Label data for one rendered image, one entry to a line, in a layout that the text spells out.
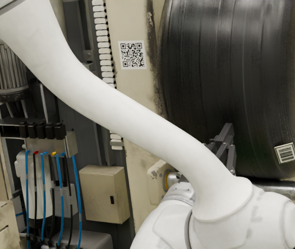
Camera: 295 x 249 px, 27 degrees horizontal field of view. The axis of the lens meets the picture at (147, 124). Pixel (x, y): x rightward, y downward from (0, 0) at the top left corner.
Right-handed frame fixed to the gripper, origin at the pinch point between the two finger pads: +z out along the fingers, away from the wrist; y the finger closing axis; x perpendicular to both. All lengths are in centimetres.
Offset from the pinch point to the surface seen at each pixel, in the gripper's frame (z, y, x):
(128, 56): 25.0, 33.5, -6.7
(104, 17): 33, 43, -15
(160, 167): 10.2, 23.5, 17.1
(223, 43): 8.6, 0.3, -17.6
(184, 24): 11.3, 9.4, -20.9
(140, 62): 24.6, 30.4, -5.1
